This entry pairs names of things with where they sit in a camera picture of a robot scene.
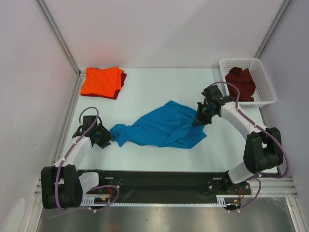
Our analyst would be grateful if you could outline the blue t shirt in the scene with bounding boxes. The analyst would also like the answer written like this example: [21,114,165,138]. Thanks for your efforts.
[111,101,207,149]

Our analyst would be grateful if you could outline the folded dark red t shirt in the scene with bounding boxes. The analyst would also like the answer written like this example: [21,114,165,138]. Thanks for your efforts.
[106,71,127,100]

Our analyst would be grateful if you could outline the right aluminium frame post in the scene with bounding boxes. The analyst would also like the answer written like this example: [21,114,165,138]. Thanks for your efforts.
[254,0,293,58]

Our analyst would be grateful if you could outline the white plastic basket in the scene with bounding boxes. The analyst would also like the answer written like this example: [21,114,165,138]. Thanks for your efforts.
[219,58,277,108]

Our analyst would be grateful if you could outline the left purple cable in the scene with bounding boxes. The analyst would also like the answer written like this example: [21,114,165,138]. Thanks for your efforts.
[54,107,121,213]

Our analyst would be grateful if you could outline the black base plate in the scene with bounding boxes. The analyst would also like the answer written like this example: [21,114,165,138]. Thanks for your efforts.
[77,169,282,204]

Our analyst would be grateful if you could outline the left aluminium frame post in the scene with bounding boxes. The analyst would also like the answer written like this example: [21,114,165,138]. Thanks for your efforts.
[35,0,81,76]

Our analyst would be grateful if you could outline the white slotted cable duct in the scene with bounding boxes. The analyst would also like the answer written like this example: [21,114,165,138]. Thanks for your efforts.
[79,195,242,207]

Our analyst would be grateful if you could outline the aluminium front rail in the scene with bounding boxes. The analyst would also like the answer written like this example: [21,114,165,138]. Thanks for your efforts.
[34,177,298,197]

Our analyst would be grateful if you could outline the crumpled dark red t shirt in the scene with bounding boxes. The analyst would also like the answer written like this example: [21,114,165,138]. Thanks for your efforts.
[225,67,256,102]

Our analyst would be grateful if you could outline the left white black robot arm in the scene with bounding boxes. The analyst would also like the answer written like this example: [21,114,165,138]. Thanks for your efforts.
[41,124,112,209]

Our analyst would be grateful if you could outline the folded orange t shirt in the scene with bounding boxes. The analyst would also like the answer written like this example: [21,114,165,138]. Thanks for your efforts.
[80,67,123,98]

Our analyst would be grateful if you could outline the purple cable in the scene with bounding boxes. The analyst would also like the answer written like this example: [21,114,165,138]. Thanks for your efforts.
[54,107,121,213]
[207,81,290,213]

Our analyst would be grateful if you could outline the aluminium frame post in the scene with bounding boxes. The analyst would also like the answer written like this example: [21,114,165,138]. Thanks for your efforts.
[254,0,293,58]
[35,0,81,76]

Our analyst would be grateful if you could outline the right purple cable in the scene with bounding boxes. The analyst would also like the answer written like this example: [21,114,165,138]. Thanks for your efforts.
[207,81,290,213]

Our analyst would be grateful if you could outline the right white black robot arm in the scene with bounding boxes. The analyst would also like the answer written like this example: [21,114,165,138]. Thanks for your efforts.
[193,96,284,194]

